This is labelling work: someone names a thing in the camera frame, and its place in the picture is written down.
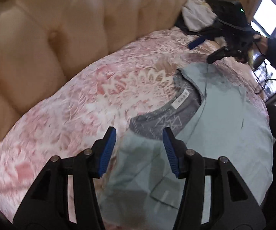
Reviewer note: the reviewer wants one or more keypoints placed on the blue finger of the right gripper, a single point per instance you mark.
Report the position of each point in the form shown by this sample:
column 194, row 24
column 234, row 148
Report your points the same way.
column 195, row 43
column 217, row 55

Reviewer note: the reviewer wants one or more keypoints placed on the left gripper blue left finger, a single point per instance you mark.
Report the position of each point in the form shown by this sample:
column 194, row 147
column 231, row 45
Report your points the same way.
column 102, row 151

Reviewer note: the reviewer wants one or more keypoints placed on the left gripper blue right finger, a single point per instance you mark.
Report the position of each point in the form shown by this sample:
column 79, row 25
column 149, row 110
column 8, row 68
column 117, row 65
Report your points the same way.
column 175, row 151

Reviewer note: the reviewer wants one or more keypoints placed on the light blue sweater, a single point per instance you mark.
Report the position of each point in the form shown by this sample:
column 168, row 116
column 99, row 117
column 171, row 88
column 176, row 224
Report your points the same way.
column 212, row 116

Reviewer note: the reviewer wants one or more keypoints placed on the person's right hand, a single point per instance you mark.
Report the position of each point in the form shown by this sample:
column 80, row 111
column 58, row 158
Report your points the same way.
column 261, row 44

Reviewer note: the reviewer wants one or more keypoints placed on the dark navy garment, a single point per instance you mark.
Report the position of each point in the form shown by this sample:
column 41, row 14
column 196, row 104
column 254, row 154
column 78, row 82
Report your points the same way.
column 180, row 23

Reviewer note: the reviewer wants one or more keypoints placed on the grey garment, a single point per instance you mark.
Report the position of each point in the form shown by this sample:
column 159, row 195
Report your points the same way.
column 197, row 14

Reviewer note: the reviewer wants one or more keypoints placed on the pink floral lace sofa cover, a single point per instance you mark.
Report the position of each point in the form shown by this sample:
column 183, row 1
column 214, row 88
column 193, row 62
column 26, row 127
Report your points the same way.
column 152, row 83

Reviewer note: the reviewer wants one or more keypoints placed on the tufted peach leather sofa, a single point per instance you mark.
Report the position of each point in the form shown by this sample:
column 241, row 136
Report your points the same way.
column 60, row 58

